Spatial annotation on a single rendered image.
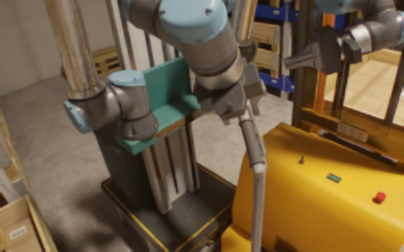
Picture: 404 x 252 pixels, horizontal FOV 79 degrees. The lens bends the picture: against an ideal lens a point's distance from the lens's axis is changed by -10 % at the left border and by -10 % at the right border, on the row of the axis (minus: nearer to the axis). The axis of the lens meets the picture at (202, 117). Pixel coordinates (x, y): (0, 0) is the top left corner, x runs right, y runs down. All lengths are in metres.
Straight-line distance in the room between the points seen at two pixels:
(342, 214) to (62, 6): 1.28
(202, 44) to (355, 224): 1.02
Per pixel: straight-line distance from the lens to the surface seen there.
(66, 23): 0.97
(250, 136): 0.72
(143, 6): 0.47
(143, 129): 1.19
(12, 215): 2.05
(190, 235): 1.76
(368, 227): 1.24
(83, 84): 1.03
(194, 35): 0.38
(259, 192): 1.02
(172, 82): 1.42
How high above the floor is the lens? 1.76
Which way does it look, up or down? 31 degrees down
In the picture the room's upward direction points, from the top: 6 degrees counter-clockwise
